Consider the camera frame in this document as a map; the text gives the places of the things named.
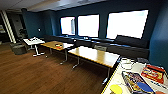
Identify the red game box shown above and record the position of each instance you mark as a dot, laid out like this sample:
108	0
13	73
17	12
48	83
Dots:
153	71

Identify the small grey box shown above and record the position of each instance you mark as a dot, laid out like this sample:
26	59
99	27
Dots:
143	60

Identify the clear glass bowl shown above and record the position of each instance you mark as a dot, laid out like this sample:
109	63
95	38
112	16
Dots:
127	63

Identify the red flat item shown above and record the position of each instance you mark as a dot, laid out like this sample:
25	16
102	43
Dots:
58	45

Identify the bright window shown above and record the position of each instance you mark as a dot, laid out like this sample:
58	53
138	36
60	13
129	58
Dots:
88	25
67	25
126	24

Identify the dark grey armchair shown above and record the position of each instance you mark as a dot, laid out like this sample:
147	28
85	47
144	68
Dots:
18	48

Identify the grey chair back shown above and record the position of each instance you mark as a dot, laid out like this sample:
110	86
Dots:
101	48

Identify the yellow round paddle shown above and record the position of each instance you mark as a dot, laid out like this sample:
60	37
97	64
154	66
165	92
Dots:
116	89

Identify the dark sofa cushion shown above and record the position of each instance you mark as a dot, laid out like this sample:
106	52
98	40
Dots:
131	41

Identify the small white table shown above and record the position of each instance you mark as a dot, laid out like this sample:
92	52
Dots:
33	41

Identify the yellow gaming table white top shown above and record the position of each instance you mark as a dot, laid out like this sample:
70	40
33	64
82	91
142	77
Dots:
115	78

